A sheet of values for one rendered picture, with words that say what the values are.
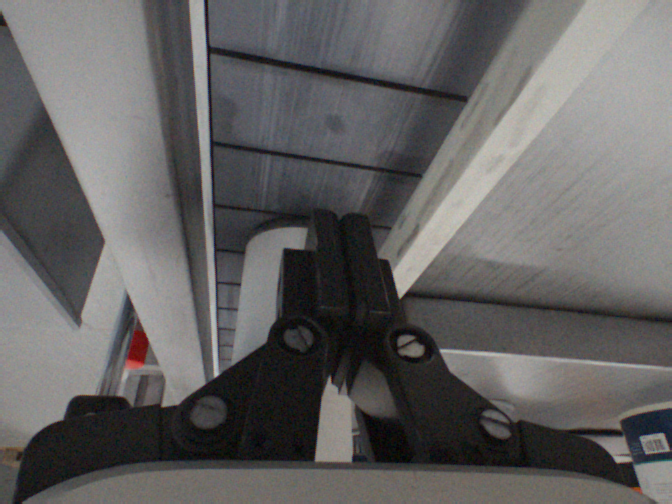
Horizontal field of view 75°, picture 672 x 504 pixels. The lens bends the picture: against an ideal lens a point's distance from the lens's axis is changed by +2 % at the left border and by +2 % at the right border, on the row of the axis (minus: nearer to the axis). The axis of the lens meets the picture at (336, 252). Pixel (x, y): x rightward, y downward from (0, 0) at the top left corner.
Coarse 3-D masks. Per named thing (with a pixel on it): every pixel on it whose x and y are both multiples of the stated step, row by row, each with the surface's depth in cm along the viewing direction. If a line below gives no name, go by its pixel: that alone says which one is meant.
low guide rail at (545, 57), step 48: (576, 0) 8; (624, 0) 8; (528, 48) 10; (576, 48) 9; (480, 96) 12; (528, 96) 10; (480, 144) 11; (528, 144) 11; (432, 192) 14; (480, 192) 13; (432, 240) 15
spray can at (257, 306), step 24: (264, 240) 20; (288, 240) 19; (264, 264) 19; (264, 288) 18; (240, 312) 19; (264, 312) 18; (240, 336) 18; (264, 336) 17; (336, 408) 16; (336, 432) 16; (336, 456) 15
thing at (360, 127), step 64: (256, 0) 11; (320, 0) 11; (384, 0) 11; (448, 0) 11; (512, 0) 11; (256, 64) 13; (320, 64) 13; (384, 64) 13; (448, 64) 13; (256, 128) 15; (320, 128) 15; (384, 128) 15; (448, 128) 15; (256, 192) 18; (320, 192) 18; (384, 192) 18
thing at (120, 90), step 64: (0, 0) 3; (64, 0) 3; (128, 0) 3; (64, 64) 4; (128, 64) 4; (192, 64) 5; (64, 128) 4; (128, 128) 4; (192, 128) 6; (128, 192) 5; (192, 192) 6; (128, 256) 7; (192, 256) 7; (192, 320) 9; (192, 384) 13
